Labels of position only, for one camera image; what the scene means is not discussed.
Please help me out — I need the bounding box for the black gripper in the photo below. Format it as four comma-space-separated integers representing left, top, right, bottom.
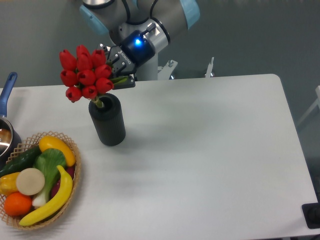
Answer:
96, 30, 156, 90

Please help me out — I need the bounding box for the woven wicker basket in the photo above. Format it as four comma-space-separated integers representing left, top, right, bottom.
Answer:
0, 131, 82, 231

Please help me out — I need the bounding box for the blue handled saucepan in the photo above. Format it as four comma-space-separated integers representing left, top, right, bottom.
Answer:
0, 72, 22, 170

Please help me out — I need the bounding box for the beige round disc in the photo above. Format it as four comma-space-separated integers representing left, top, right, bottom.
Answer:
15, 168, 45, 196

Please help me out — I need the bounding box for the black device at edge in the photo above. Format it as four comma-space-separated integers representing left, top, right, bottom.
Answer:
301, 202, 320, 229

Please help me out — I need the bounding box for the yellow banana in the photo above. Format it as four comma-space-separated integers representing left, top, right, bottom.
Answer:
19, 165, 73, 227

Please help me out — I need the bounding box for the yellow squash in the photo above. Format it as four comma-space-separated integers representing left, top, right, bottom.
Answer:
38, 135, 76, 167

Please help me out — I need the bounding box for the white frame at right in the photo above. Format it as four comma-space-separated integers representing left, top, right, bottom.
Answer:
296, 85, 320, 129

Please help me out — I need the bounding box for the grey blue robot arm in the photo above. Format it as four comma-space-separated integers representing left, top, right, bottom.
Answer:
79, 0, 200, 90

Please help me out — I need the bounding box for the red tulip bouquet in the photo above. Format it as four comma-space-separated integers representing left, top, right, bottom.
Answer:
59, 44, 130, 109

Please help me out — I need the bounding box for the green cucumber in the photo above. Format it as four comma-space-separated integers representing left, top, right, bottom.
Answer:
0, 146, 42, 177

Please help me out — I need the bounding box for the green bok choy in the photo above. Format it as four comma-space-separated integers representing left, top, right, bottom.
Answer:
32, 148, 67, 209

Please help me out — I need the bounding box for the purple eggplant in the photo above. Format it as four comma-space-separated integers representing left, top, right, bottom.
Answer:
50, 165, 76, 199

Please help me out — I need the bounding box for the orange fruit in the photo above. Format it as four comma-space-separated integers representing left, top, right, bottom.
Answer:
4, 192, 32, 217

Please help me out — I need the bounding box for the yellow bell pepper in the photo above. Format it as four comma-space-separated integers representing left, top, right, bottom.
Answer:
0, 172, 20, 196

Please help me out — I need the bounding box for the dark grey ribbed vase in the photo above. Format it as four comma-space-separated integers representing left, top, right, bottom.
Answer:
88, 93, 126, 147

